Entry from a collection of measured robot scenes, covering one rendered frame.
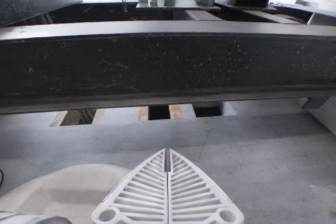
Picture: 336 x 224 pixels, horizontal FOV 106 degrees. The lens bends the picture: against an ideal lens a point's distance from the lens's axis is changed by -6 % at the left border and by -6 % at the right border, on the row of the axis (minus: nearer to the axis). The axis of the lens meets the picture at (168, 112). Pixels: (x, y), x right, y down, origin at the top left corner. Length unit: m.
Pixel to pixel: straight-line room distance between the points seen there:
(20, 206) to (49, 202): 0.07
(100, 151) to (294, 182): 1.12
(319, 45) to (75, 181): 0.94
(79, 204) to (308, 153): 1.24
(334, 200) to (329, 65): 0.65
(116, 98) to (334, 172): 1.26
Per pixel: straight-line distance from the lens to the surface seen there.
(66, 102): 0.64
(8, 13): 0.76
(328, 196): 1.11
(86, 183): 0.47
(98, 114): 1.17
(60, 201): 0.55
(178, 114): 1.06
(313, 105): 1.08
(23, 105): 0.73
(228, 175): 0.87
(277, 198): 0.95
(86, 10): 1.33
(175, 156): 0.17
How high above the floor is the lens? 0.75
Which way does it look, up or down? 44 degrees down
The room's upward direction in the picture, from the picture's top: 1 degrees clockwise
